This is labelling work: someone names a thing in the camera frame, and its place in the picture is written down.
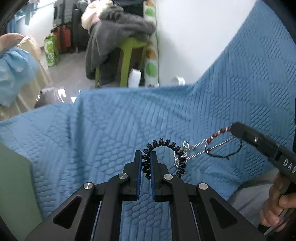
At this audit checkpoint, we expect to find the red bead chain bracelet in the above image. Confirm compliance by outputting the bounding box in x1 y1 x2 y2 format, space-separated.
173 124 243 168

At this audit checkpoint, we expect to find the rolled green dotted mat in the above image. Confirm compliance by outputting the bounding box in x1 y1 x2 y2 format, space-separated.
143 1 159 87

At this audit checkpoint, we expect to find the pile of clothes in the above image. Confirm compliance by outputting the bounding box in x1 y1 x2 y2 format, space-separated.
81 1 144 30

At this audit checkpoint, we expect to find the person's right hand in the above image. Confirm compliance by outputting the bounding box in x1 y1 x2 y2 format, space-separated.
259 173 296 227

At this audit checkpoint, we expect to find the green plastic stool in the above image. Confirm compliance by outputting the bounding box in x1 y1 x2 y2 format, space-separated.
94 37 149 88

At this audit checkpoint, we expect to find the light blue bed sheet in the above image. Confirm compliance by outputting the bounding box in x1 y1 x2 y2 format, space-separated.
0 47 39 108

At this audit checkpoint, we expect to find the red suitcase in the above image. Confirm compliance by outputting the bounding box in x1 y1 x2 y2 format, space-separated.
53 25 72 54

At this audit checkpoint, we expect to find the grey blanket on stool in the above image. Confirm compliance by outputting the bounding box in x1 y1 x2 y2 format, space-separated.
85 6 156 84

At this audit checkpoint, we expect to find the green shopping bag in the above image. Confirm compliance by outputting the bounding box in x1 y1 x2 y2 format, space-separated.
44 34 59 67

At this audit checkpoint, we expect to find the green open gift box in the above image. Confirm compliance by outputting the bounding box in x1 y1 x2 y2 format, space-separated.
1 144 42 240

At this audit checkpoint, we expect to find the blue textured sofa cover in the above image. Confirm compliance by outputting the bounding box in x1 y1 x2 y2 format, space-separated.
1 1 295 240

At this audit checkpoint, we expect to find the black spiral hair tie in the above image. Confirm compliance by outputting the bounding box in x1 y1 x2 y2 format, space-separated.
140 138 188 180

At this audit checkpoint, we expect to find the grey black suitcase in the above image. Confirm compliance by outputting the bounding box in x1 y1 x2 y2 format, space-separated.
51 0 89 52

